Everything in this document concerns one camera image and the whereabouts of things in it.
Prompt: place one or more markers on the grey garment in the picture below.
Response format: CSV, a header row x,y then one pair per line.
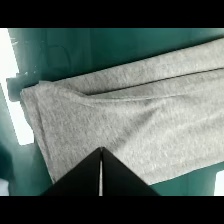
x,y
140,113

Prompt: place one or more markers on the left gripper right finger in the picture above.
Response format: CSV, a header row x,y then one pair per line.
x,y
123,180

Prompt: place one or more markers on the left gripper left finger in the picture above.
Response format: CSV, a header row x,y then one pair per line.
x,y
83,178

